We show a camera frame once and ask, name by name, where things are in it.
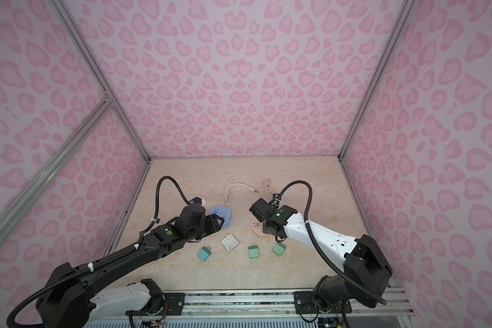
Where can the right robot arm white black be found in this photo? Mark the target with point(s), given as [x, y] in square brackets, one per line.
[362, 272]

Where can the aluminium frame profile left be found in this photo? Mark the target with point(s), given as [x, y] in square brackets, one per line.
[12, 216]

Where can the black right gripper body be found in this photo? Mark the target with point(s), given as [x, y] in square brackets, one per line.
[260, 209]

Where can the green plug adapter middle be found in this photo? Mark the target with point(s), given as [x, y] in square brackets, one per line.
[253, 252]

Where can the green plug adapter right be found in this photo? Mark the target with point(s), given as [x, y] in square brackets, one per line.
[279, 249]

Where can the teal plug adapter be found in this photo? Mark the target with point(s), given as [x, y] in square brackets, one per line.
[204, 253]

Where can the white square plug adapter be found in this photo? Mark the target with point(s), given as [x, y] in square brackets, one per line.
[229, 243]

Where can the blue square power strip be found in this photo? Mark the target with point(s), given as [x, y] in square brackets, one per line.
[224, 212]

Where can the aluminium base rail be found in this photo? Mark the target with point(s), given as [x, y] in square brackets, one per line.
[267, 308]

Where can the pink round power strip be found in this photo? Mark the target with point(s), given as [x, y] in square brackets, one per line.
[257, 229]

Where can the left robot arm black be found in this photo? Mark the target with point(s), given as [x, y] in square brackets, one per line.
[68, 301]

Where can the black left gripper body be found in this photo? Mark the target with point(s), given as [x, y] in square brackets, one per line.
[209, 223]

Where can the green plug adapter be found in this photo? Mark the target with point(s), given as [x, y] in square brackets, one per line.
[253, 252]
[279, 249]

